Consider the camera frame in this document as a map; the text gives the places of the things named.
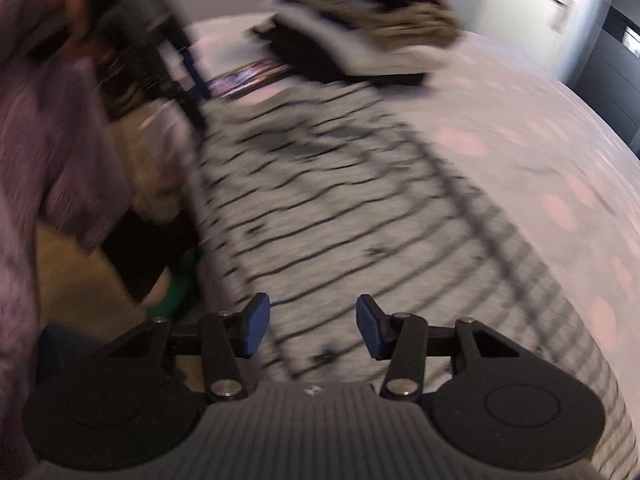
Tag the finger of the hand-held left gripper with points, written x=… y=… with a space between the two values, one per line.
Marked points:
x=192 y=67

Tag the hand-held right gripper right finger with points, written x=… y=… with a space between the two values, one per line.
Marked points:
x=367 y=327

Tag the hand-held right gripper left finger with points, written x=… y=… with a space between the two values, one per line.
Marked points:
x=255 y=327

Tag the grey striped garment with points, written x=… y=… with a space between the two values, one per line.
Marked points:
x=350 y=210

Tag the stack of folded clothes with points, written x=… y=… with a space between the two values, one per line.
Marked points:
x=370 y=25

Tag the colourful printed object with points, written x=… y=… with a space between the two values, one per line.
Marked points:
x=245 y=76

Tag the green object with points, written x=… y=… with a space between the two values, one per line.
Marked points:
x=180 y=285

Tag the person's purple sweater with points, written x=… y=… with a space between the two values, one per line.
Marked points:
x=15 y=335

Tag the black sliding wardrobe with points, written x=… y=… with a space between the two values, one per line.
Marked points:
x=615 y=75

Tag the white door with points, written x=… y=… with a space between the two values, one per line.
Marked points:
x=590 y=40

